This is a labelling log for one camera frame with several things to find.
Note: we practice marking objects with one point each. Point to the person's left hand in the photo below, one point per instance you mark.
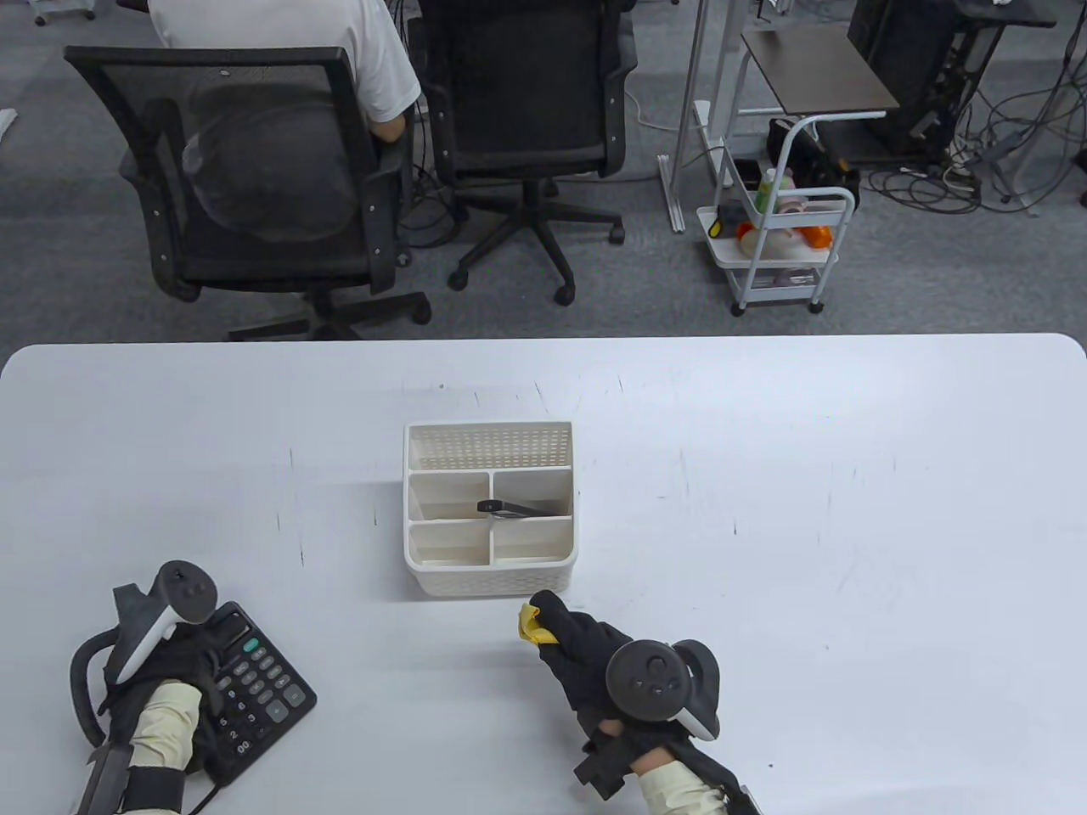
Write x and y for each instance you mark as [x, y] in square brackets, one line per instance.
[191, 658]

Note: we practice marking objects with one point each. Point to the person's right hand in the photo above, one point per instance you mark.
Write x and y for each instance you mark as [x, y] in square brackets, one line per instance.
[586, 658]

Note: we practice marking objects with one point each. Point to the yellow cleaning cloth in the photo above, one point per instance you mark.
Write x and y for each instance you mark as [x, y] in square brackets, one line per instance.
[535, 626]

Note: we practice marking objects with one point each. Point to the black calculator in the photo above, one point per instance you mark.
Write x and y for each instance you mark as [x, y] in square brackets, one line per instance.
[263, 688]

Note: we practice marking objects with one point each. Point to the black remote control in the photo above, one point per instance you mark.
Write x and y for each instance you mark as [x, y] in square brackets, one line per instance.
[518, 508]

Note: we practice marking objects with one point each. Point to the black labelled sensor box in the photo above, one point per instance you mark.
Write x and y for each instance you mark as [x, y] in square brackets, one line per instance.
[102, 781]

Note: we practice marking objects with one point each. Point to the white plastic organizer basket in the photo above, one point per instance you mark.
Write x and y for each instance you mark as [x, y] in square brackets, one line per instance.
[450, 543]

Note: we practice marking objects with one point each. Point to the white rolling cart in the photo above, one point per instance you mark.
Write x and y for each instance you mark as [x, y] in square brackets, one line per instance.
[723, 251]

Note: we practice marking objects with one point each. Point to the white metal desk leg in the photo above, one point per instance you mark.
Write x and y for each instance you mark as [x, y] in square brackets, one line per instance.
[671, 195]

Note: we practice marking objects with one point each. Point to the orange plastic object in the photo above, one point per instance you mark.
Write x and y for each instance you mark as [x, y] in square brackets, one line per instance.
[815, 236]

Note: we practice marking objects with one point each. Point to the green plastic bottle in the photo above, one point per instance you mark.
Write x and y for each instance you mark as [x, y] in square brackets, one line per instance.
[766, 191]

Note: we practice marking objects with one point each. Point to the black bag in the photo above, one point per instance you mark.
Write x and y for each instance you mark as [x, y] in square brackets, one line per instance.
[828, 170]

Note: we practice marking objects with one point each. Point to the black padded office chair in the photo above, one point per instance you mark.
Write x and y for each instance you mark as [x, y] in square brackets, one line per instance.
[526, 85]

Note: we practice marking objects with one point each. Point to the black mesh office chair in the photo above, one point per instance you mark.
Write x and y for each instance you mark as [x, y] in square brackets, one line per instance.
[195, 58]

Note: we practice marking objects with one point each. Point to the brown top side table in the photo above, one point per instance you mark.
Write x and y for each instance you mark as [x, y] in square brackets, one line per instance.
[815, 68]

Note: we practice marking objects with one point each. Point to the black computer tower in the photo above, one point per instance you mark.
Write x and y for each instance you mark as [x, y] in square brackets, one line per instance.
[892, 51]

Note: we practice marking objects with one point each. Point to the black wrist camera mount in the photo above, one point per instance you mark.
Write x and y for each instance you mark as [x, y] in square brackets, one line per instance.
[603, 768]

